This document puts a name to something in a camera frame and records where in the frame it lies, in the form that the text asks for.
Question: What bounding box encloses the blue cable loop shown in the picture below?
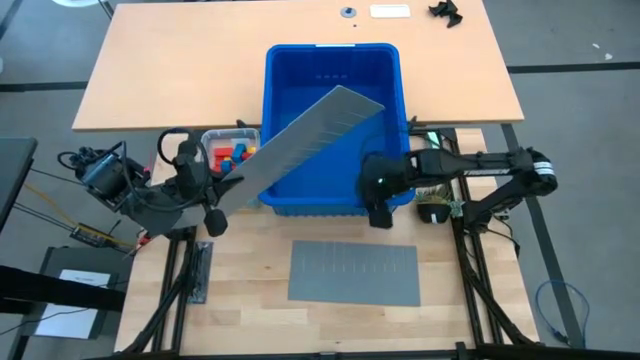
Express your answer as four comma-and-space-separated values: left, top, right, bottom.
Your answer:
533, 278, 592, 347

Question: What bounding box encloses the dark flat screen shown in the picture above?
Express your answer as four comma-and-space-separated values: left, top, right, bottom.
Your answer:
0, 137, 39, 234

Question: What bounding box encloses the black flat case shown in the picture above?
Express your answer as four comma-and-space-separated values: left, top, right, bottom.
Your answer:
22, 244, 126, 341

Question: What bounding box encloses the white rectangular block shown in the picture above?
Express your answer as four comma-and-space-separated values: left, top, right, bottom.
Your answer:
369, 3, 412, 20

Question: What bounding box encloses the black plastic clamp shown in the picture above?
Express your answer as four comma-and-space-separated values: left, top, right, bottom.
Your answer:
428, 0, 465, 29

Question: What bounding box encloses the large blue plastic bin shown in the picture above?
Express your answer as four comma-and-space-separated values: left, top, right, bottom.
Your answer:
258, 42, 412, 217

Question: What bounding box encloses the small black electronics board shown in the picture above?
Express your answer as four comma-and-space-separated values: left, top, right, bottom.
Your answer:
69, 224, 119, 249

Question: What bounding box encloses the black strip packet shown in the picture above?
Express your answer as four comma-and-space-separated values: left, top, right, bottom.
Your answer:
186, 240, 215, 305

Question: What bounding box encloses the clear plastic block box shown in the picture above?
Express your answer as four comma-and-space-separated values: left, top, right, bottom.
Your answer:
201, 127, 262, 177

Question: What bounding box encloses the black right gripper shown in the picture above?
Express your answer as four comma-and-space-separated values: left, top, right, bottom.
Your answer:
358, 152, 417, 230

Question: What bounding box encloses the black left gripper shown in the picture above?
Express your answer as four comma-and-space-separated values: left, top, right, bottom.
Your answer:
172, 139, 247, 239

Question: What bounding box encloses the white paper sheet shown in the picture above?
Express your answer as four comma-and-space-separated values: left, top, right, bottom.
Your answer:
33, 268, 112, 340

